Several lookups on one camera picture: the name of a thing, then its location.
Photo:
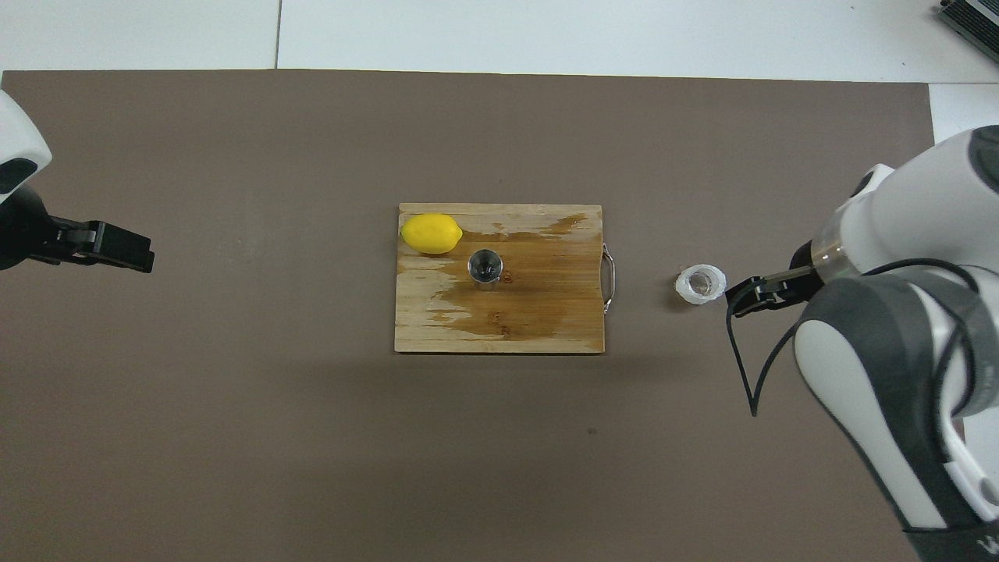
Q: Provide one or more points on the wooden cutting board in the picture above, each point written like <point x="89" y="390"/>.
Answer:
<point x="546" y="304"/>

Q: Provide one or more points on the brown table mat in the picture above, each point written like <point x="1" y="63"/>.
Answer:
<point x="499" y="453"/>

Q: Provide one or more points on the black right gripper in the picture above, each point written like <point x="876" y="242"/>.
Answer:
<point x="805" y="281"/>

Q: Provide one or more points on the grey ribbed device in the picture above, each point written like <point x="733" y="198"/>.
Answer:
<point x="972" y="19"/>

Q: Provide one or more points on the steel double jigger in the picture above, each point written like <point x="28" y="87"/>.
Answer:
<point x="485" y="269"/>

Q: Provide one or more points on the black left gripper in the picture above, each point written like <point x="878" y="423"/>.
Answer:
<point x="23" y="230"/>

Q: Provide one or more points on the yellow lemon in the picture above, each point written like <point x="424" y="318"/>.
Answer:
<point x="431" y="233"/>

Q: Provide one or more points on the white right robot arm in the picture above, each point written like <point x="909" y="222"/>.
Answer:
<point x="897" y="351"/>

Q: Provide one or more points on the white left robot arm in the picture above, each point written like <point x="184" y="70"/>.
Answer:
<point x="19" y="136"/>

